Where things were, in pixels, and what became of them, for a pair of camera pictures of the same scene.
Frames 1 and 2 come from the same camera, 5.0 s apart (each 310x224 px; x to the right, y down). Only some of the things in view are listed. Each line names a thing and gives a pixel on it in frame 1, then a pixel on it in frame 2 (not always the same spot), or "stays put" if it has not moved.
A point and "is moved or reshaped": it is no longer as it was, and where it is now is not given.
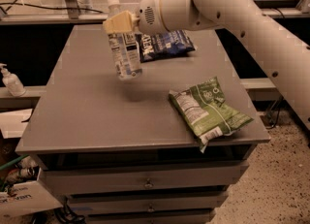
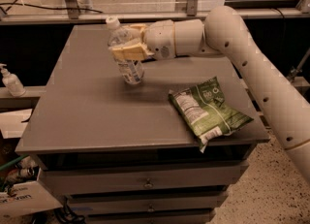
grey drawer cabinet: [115, 150] stays put
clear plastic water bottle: [124, 47] is moved or reshaped
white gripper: [150, 15] -> [160, 40]
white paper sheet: [13, 124] stays put
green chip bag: [206, 112] stays put
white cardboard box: [22, 201] stays put
